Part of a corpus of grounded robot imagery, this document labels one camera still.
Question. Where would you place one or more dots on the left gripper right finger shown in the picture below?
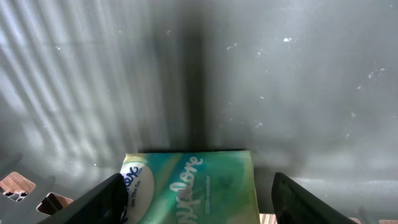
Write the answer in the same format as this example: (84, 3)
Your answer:
(293, 204)

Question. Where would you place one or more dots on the green tissue pack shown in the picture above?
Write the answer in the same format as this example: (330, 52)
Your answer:
(190, 188)

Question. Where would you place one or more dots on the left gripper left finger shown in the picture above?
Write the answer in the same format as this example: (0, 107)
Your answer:
(104, 204)

